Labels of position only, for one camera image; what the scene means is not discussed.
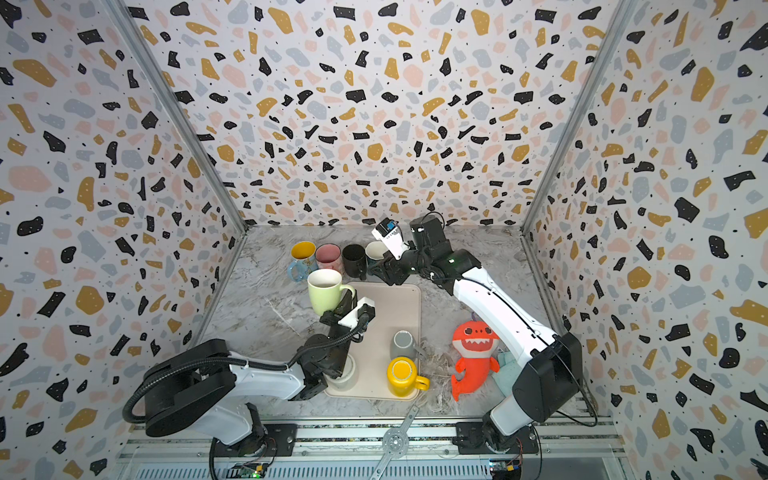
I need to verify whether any light green mug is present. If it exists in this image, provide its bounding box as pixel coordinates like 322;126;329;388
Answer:
307;269;356;316

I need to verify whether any black mug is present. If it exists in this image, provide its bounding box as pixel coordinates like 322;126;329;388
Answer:
342;244;367;281

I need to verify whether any pink mug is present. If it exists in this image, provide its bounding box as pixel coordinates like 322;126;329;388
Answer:
315;243;344;274

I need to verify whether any dark green mug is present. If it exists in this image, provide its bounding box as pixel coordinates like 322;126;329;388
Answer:
365;240;388;266

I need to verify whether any blue patterned mug yellow inside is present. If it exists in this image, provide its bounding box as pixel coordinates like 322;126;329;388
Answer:
287;241;318;282

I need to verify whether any grey mug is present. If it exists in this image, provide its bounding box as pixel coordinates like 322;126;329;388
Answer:
389;330;418;360

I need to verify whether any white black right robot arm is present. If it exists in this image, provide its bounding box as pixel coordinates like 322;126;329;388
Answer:
371;213;583;452

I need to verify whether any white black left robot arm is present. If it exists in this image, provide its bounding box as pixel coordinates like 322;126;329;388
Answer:
122;290;375;453

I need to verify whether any white mug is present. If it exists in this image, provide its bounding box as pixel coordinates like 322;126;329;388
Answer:
326;355;358;391

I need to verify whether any beige tray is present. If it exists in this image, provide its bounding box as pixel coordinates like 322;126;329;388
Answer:
325;282;421;401

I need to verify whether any red shark plush toy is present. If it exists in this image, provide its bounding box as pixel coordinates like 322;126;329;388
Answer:
451;320;500;401

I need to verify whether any teal cloth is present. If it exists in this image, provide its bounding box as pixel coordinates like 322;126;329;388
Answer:
492;351;522;397

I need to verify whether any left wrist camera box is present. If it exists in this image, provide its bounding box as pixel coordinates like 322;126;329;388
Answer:
338;297;375;332

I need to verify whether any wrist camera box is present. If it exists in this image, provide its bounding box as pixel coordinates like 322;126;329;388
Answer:
338;297;375;332
372;217;410;260

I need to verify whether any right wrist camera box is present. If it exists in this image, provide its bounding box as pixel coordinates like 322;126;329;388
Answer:
372;217;410;260

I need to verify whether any metal perforated bracket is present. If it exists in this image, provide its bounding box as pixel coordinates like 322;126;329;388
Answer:
369;405;419;480

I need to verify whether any black corrugated cable conduit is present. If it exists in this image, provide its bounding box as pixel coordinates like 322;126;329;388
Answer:
122;311;370;480

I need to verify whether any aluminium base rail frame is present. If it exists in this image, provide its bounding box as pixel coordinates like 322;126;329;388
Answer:
109;417;634;479

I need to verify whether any aluminium corner post right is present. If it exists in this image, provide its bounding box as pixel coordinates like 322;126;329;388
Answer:
521;0;637;239

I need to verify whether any aluminium corner post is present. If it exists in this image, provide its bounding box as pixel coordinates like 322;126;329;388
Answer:
98;0;246;234
521;0;637;239

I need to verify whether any aluminium corner post left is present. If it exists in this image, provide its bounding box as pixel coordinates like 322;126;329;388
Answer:
98;0;246;234

